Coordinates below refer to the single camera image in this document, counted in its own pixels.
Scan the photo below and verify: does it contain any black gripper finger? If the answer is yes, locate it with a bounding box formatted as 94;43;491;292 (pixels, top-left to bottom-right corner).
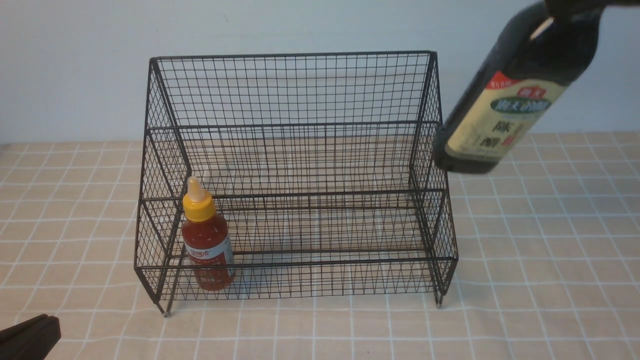
0;314;62;360

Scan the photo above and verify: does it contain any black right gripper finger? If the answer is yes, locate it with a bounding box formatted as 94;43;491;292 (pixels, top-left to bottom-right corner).
544;0;640;19

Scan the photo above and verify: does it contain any dark vinegar bottle gold cap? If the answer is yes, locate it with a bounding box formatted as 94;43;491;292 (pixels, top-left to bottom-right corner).
432;0;604;174

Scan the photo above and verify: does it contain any red chili sauce bottle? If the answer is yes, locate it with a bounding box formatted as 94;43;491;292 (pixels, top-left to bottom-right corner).
182;176;236;292

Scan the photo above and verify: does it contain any pink checkered tablecloth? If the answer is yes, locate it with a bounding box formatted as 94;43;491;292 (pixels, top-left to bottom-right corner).
1;132;639;360

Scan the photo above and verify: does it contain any black wire mesh rack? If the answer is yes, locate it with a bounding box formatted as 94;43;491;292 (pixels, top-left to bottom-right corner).
134;50;459;315

